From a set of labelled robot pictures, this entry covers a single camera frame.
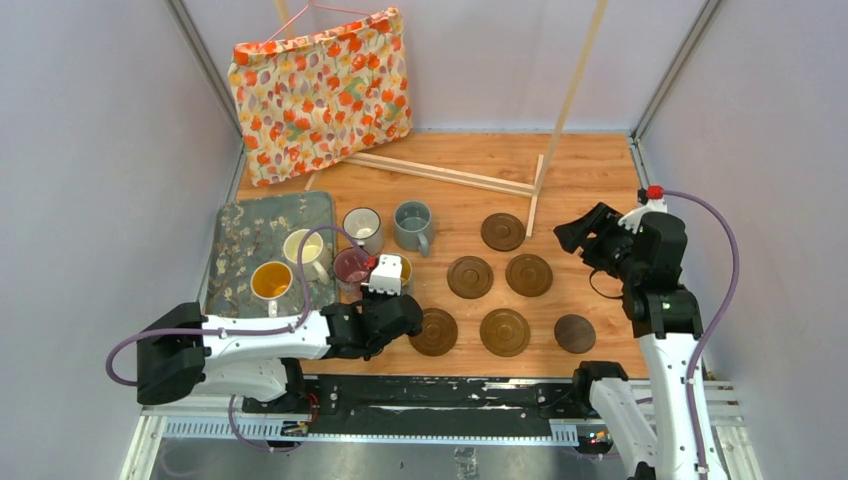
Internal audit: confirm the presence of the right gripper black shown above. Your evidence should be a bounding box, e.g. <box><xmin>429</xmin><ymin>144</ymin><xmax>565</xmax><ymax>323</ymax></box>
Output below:
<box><xmin>553</xmin><ymin>202</ymin><xmax>643</xmax><ymax>284</ymax></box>

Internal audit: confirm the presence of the small dark brown coaster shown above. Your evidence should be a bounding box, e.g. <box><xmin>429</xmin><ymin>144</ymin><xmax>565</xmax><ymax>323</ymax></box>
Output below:
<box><xmin>554</xmin><ymin>314</ymin><xmax>596</xmax><ymax>354</ymax></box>

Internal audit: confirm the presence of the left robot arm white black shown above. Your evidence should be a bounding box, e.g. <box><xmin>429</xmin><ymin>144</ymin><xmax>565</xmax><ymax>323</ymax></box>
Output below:
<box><xmin>136</xmin><ymin>295</ymin><xmax>423</xmax><ymax>413</ymax></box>

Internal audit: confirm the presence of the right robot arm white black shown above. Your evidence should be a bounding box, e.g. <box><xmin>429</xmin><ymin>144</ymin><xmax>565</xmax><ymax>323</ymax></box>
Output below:
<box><xmin>554</xmin><ymin>201</ymin><xmax>727</xmax><ymax>479</ymax></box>

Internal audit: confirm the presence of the blue mug yellow inside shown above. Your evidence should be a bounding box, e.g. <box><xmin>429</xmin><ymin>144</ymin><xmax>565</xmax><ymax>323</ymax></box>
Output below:
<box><xmin>400</xmin><ymin>255</ymin><xmax>413</xmax><ymax>295</ymax></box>

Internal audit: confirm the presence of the pink mug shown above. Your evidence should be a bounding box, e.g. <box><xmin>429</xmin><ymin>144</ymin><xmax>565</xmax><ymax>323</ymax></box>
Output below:
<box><xmin>332</xmin><ymin>247</ymin><xmax>370</xmax><ymax>300</ymax></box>

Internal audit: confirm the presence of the cream mug on tray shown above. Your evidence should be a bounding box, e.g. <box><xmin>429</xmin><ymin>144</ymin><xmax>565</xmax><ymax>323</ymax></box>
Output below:
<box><xmin>283</xmin><ymin>229</ymin><xmax>332</xmax><ymax>285</ymax></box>

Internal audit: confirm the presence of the white grey mug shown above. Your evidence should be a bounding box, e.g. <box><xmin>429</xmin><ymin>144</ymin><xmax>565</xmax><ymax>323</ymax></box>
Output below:
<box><xmin>342</xmin><ymin>207</ymin><xmax>384</xmax><ymax>256</ymax></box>

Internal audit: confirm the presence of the white mug orange inside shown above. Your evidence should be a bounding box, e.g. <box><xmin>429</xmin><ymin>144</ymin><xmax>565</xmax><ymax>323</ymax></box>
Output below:
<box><xmin>250</xmin><ymin>261</ymin><xmax>296</xmax><ymax>318</ymax></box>

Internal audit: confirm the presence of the floral grey tray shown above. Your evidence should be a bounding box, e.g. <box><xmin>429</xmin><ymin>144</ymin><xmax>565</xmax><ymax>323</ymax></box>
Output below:
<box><xmin>203</xmin><ymin>191</ymin><xmax>335</xmax><ymax>318</ymax></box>

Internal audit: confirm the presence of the floral orange fabric bag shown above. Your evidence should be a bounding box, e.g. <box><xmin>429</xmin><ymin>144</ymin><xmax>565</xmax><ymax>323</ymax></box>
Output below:
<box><xmin>228</xmin><ymin>7</ymin><xmax>413</xmax><ymax>186</ymax></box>

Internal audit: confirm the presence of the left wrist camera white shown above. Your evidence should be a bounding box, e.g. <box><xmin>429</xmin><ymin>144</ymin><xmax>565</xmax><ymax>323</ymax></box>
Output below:
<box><xmin>367</xmin><ymin>254</ymin><xmax>403</xmax><ymax>296</ymax></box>

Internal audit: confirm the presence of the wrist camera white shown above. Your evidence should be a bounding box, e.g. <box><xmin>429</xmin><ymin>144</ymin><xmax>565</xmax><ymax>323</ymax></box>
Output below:
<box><xmin>367</xmin><ymin>254</ymin><xmax>403</xmax><ymax>296</ymax></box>
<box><xmin>617</xmin><ymin>198</ymin><xmax>668</xmax><ymax>234</ymax></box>

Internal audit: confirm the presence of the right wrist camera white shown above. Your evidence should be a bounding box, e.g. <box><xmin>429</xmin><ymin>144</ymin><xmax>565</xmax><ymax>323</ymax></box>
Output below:
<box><xmin>617</xmin><ymin>198</ymin><xmax>668</xmax><ymax>234</ymax></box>

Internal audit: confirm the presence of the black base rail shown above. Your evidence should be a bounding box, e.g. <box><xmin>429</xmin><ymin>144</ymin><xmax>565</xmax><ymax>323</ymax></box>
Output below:
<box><xmin>236</xmin><ymin>374</ymin><xmax>599</xmax><ymax>438</ymax></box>

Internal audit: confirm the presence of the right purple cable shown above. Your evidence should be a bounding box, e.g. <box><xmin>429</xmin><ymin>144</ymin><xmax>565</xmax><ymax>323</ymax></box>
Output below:
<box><xmin>635</xmin><ymin>185</ymin><xmax>740</xmax><ymax>480</ymax></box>

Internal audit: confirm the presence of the purple cable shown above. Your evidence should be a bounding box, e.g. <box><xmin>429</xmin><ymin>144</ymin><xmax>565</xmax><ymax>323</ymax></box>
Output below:
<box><xmin>635</xmin><ymin>185</ymin><xmax>740</xmax><ymax>480</ymax></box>
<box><xmin>104</xmin><ymin>225</ymin><xmax>378</xmax><ymax>455</ymax></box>

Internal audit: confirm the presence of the wooden rack frame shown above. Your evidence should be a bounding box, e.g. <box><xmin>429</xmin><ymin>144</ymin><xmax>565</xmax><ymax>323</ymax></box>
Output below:
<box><xmin>274</xmin><ymin>0</ymin><xmax>609</xmax><ymax>240</ymax></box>

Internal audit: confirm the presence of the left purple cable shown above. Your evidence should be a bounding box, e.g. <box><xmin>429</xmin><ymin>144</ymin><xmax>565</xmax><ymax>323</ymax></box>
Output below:
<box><xmin>104</xmin><ymin>225</ymin><xmax>378</xmax><ymax>455</ymax></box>

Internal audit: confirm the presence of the pink wire hanger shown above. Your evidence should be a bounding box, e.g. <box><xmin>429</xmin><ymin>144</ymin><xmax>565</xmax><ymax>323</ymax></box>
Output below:
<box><xmin>263</xmin><ymin>0</ymin><xmax>374</xmax><ymax>44</ymax></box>

